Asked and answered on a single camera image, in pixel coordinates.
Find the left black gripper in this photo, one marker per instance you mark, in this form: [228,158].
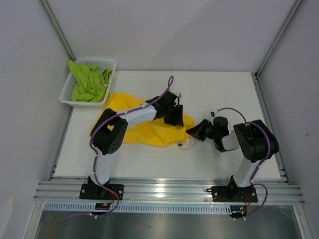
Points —
[177,120]

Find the right aluminium corner post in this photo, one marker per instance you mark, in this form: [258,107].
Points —
[287,23]

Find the aluminium corner post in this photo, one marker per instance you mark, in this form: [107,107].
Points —
[287,23]
[47,9]

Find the white plastic mesh basket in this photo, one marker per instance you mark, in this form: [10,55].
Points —
[102,63]

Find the white slotted cable duct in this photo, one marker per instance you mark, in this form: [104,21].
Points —
[139,208]

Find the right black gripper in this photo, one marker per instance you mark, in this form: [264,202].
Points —
[197,131]

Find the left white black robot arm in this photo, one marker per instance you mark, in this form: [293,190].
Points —
[108,134]

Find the green fabric shorts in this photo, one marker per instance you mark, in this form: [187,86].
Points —
[91,85]

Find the yellow fabric shorts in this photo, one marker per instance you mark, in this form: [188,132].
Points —
[154,133]

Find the left aluminium corner post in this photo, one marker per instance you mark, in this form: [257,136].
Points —
[47,9]

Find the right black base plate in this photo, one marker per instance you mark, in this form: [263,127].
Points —
[234,194]

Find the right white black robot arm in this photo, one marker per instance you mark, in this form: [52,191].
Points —
[257,144]

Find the aluminium mounting rail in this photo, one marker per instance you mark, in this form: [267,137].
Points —
[167,191]

